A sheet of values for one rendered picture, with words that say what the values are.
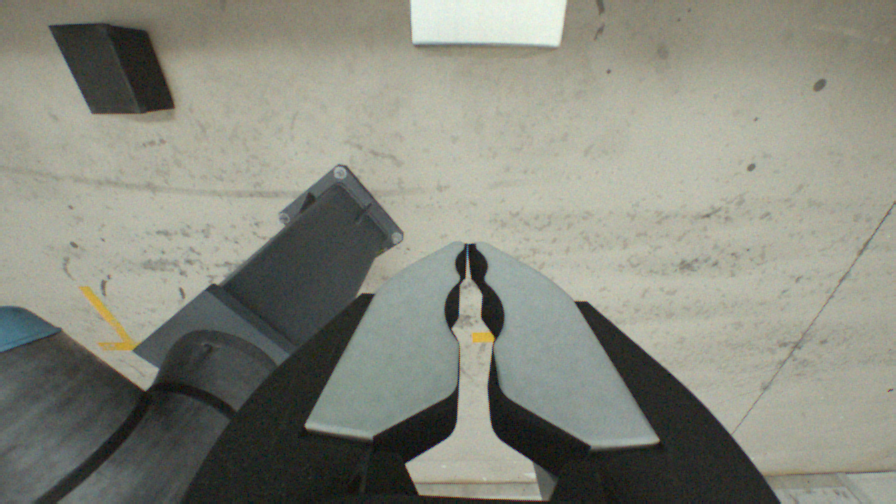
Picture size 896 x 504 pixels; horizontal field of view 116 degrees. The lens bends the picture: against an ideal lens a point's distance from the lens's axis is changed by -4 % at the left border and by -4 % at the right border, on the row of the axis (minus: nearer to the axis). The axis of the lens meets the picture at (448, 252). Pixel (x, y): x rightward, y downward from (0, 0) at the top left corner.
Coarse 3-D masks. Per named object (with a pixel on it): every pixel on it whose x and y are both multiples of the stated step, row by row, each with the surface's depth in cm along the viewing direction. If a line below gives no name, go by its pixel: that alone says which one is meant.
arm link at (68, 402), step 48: (0, 336) 26; (48, 336) 30; (0, 384) 25; (48, 384) 28; (96, 384) 31; (0, 432) 25; (48, 432) 27; (96, 432) 30; (0, 480) 25; (48, 480) 27
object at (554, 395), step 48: (480, 288) 11; (528, 288) 9; (528, 336) 7; (576, 336) 7; (528, 384) 6; (576, 384) 6; (624, 384) 6; (528, 432) 6; (576, 432) 5; (624, 432) 5
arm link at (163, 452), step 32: (128, 416) 33; (160, 416) 36; (192, 416) 39; (224, 416) 42; (128, 448) 32; (160, 448) 34; (192, 448) 37; (64, 480) 27; (96, 480) 29; (128, 480) 31; (160, 480) 33
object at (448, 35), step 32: (416, 0) 5; (448, 0) 5; (480, 0) 5; (512, 0) 5; (544, 0) 5; (416, 32) 6; (448, 32) 6; (480, 32) 6; (512, 32) 6; (544, 32) 6
